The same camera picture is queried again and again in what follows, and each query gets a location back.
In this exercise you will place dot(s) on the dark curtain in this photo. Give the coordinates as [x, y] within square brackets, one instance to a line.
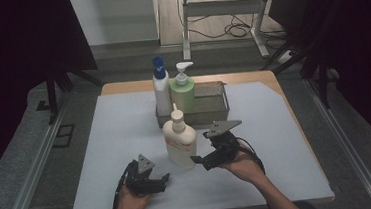
[363, 53]
[10, 64]

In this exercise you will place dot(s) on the white bottle with blue pump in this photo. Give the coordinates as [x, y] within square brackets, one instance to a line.
[162, 93]

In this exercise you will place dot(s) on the black tripod stand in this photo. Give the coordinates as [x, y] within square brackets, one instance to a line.
[321, 73]
[51, 95]

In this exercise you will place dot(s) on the white desk frame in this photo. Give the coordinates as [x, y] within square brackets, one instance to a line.
[222, 7]

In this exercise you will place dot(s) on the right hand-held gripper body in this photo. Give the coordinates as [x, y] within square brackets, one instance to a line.
[225, 148]

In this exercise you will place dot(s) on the person's left hand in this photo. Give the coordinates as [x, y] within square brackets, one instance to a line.
[131, 207]

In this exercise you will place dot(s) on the aluminium rail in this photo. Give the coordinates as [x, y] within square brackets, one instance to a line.
[31, 170]
[347, 145]

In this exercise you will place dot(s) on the green pump bottle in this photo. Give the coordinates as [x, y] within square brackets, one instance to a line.
[182, 91]

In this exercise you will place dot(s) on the person's right hand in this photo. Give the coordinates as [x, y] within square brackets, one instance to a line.
[245, 166]

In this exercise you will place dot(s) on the white cabinet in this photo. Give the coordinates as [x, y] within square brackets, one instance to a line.
[115, 19]

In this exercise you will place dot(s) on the pale blue table mat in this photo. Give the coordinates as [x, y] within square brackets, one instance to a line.
[267, 111]

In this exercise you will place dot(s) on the metal mesh basket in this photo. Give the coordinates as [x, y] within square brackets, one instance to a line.
[210, 106]

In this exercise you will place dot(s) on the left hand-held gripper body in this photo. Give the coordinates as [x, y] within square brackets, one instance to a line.
[139, 181]

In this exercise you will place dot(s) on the cream pump bottle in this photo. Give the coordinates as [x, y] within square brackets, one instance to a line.
[180, 145]

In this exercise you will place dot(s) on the white power strip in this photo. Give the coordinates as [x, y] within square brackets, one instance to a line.
[286, 57]

